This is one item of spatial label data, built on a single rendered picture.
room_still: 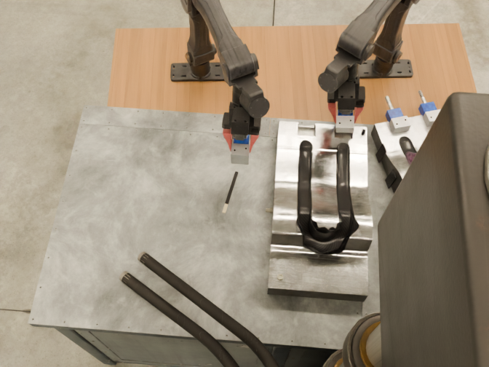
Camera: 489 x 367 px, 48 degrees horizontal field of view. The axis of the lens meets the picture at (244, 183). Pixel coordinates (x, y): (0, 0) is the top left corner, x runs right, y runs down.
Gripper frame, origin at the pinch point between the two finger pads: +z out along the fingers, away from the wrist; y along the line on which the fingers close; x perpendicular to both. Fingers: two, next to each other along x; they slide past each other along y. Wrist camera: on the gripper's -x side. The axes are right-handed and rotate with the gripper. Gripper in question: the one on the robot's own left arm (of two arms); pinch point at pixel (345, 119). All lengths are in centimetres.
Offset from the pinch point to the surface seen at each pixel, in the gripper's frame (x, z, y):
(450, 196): -108, -71, 4
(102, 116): 5, 3, -76
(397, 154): -0.2, 11.9, 15.6
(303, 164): -9.6, 9.1, -11.3
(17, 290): -5, 85, -132
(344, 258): -32.9, 21.8, 0.8
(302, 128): 3.2, 5.6, -12.5
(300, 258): -34.6, 20.7, -10.7
